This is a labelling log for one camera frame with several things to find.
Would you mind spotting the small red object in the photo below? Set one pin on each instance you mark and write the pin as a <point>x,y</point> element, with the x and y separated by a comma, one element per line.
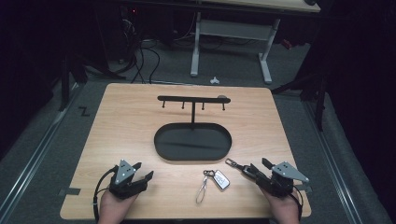
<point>287,44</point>

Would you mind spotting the black key rack with tray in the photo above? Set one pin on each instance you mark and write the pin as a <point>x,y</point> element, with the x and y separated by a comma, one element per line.
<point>193,143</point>

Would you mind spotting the white-framed desk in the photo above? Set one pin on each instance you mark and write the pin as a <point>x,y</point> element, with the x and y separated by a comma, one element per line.
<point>236,29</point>

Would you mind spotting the black stand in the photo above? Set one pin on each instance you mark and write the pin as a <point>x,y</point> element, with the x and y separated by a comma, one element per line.
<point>319,102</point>
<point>64,84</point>

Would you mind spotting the person's right hand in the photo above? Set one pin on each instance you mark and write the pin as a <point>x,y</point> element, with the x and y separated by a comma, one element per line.
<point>285,210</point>

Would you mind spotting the person's left hand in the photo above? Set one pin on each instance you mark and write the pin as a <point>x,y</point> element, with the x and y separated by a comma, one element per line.
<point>113,208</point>

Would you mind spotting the silver car key fob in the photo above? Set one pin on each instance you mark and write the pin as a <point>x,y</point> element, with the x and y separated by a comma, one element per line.
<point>221,180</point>

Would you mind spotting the metal floor rail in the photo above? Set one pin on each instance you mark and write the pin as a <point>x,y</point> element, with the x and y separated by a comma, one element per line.
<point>34,158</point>
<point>334,165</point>

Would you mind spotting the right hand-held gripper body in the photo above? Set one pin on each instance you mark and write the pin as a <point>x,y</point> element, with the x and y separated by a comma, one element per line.
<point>281,183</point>

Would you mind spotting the key with silver carabiner clip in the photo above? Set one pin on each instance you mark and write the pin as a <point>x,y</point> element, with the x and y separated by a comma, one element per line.
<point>234,163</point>

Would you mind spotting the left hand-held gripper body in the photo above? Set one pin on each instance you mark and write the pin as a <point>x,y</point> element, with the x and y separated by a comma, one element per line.
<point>124,174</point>

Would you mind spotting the small white object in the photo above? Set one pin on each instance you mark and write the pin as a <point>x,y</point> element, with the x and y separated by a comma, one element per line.
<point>214,81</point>

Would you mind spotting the small grey round disc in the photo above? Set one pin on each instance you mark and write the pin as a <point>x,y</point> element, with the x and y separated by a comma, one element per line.
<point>222,96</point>

